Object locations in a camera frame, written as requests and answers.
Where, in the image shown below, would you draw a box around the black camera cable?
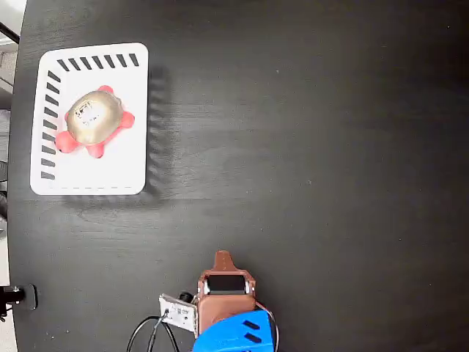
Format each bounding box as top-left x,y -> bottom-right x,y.
126,315 -> 180,352

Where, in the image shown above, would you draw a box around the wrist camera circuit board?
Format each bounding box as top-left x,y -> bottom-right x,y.
158,292 -> 199,334

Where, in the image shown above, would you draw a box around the black table clamp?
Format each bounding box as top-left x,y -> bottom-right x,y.
0,284 -> 39,322

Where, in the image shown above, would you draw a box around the white slotted tray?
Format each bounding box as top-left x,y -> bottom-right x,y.
29,42 -> 149,196

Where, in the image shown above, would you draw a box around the black metal bar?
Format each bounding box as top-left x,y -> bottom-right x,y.
0,21 -> 21,45

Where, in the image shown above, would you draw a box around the red turtle toy gold shell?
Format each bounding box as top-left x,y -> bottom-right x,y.
54,84 -> 136,159

